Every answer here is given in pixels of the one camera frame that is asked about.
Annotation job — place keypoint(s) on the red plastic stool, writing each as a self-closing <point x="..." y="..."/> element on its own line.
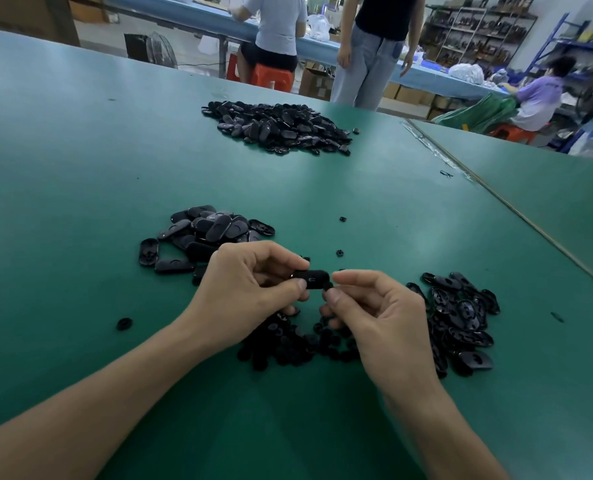
<point x="514" y="134"/>
<point x="272" y="78"/>
<point x="234" y="67"/>

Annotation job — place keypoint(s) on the metal storage shelf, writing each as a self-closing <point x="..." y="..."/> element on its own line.
<point x="476" y="30"/>

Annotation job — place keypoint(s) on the large brown cardboard box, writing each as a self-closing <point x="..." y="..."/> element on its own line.
<point x="22" y="15"/>

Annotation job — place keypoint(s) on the pile of black oval shells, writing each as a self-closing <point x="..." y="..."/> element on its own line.
<point x="461" y="320"/>

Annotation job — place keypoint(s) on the person's right hand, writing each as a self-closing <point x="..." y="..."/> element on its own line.
<point x="391" y="335"/>

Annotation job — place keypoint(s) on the person's left forearm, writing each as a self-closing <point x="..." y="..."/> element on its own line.
<point x="87" y="415"/>

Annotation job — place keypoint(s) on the person's left hand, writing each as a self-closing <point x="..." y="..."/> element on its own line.
<point x="237" y="295"/>

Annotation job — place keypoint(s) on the grey floor fan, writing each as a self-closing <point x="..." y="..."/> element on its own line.
<point x="155" y="50"/>

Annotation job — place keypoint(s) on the green striped bag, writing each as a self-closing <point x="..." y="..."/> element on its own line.
<point x="476" y="115"/>

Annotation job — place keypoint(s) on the blue shelving rack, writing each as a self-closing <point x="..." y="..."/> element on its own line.
<point x="586" y="50"/>

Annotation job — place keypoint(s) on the small open cardboard box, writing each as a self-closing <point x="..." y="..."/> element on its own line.
<point x="316" y="85"/>

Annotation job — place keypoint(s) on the pile of small black buttons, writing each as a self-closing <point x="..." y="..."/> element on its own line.
<point x="276" y="345"/>

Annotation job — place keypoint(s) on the white plastic bag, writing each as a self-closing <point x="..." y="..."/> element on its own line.
<point x="466" y="73"/>

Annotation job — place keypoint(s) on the long blue work table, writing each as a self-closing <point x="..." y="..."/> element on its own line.
<point x="177" y="10"/>

